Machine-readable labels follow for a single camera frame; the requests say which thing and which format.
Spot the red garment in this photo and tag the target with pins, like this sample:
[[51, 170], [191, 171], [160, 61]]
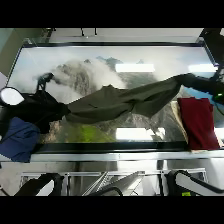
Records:
[[198, 123]]

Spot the blue garment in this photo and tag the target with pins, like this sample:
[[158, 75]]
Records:
[[18, 140]]

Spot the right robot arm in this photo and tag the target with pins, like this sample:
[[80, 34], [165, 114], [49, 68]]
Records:
[[204, 85]]

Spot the silver frame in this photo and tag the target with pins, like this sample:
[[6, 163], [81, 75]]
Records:
[[100, 156]]

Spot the olive green shirt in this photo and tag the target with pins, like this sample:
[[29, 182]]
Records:
[[116, 100]]

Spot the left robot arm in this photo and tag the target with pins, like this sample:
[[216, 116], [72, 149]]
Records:
[[11, 96]]

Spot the beige garment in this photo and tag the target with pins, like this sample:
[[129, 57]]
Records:
[[175, 112]]

